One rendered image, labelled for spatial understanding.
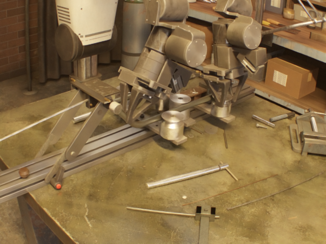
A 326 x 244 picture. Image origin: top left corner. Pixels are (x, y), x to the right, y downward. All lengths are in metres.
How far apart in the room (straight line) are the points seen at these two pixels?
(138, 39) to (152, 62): 2.05
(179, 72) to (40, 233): 0.62
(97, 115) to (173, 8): 0.26
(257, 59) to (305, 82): 1.54
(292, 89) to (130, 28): 1.19
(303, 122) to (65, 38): 0.91
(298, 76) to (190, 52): 1.64
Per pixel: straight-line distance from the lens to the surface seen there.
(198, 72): 1.35
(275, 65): 2.43
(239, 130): 1.05
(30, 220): 1.13
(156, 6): 0.79
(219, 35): 0.94
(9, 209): 2.15
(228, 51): 0.92
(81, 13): 1.46
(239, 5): 0.95
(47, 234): 1.19
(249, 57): 0.90
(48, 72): 3.51
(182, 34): 0.76
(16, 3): 3.63
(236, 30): 0.89
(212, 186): 0.83
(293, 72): 2.37
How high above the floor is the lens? 1.38
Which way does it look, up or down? 26 degrees down
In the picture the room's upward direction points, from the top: 4 degrees clockwise
